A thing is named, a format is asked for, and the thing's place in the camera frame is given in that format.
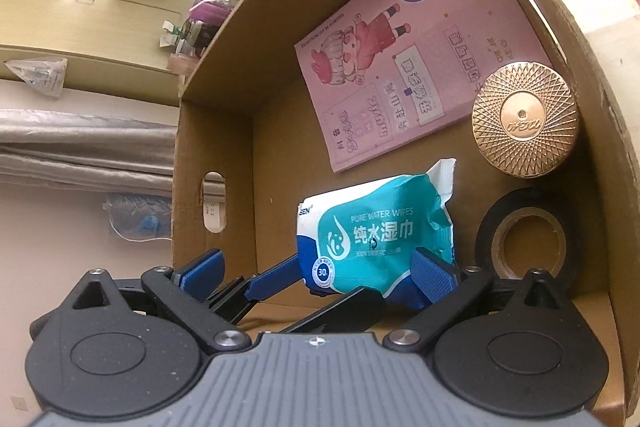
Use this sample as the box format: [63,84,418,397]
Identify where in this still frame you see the clear plastic bag blue print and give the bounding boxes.
[104,192,174,242]

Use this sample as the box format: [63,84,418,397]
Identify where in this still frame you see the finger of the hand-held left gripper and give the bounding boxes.
[206,254,307,326]
[280,286,387,335]

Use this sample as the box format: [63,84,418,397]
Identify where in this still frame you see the pale pink bottle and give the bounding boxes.
[167,51,201,73]

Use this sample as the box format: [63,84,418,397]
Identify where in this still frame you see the pale wooden wardrobe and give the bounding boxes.
[0,0,251,80]

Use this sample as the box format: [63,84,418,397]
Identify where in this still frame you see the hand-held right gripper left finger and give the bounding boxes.
[64,247,250,353]

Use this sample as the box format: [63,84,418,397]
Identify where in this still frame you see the black tape roll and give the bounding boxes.
[473,187,586,296]

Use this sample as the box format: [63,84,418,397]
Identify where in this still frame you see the blue wet wipes pack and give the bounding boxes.
[295,158,459,311]

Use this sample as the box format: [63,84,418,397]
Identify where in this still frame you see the beige curtain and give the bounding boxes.
[0,107,179,188]

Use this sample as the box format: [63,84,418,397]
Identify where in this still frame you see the round gold tin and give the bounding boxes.
[470,62,582,179]

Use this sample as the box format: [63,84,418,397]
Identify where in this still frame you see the pink cartoon notebook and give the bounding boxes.
[293,0,557,174]

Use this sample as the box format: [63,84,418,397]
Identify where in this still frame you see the small clear plastic bag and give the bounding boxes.
[4,56,69,99]

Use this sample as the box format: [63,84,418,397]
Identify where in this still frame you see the pink cup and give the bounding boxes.
[188,0,236,24]

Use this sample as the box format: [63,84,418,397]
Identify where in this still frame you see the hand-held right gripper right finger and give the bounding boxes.
[382,246,575,353]

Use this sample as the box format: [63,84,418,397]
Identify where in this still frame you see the brown cardboard box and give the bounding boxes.
[172,0,632,427]

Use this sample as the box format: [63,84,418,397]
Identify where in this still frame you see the glass teapot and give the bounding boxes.
[180,17,221,53]

